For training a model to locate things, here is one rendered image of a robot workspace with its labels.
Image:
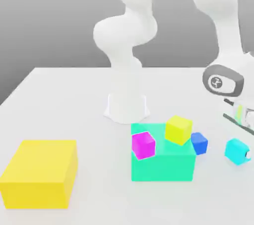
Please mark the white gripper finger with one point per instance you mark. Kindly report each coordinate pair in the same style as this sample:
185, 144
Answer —
248, 154

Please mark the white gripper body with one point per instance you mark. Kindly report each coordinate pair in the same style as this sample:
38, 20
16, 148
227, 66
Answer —
241, 127

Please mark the small cyan cube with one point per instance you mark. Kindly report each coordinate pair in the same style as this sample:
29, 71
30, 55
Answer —
235, 151

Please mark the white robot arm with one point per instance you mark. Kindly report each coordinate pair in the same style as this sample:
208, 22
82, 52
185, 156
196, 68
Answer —
127, 30

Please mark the small blue cube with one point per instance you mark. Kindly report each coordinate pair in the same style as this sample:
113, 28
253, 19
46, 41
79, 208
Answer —
200, 143

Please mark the small yellow cube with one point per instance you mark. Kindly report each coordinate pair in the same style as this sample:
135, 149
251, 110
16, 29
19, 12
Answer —
177, 131

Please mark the small magenta cube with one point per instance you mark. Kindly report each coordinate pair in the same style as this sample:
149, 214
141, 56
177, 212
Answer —
143, 146

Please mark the large green box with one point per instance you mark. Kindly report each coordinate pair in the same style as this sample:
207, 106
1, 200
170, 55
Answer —
162, 167

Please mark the large yellow box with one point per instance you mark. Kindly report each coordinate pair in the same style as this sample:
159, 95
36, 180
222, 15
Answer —
37, 169

